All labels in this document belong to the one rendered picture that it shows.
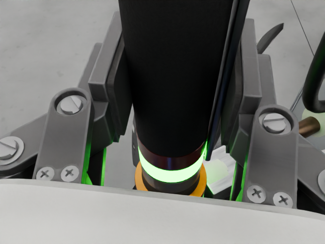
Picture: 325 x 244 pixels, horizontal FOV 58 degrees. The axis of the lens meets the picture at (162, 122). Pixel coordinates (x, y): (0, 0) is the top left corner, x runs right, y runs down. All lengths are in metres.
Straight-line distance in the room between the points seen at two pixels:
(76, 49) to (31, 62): 0.39
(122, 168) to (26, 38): 1.67
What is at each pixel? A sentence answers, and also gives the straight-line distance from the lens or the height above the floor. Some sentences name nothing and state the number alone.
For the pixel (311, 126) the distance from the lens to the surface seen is 0.26.
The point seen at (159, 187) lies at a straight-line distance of 0.16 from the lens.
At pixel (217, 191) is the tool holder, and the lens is 0.21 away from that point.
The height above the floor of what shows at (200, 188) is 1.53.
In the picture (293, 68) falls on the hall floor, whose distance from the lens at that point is 2.69.
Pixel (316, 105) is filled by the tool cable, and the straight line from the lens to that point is 0.22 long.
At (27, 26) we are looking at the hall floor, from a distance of 3.21.
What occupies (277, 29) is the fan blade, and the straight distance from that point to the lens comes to 0.47.
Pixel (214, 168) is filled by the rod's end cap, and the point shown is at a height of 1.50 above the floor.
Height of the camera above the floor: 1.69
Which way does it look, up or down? 53 degrees down
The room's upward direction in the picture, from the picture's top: 1 degrees counter-clockwise
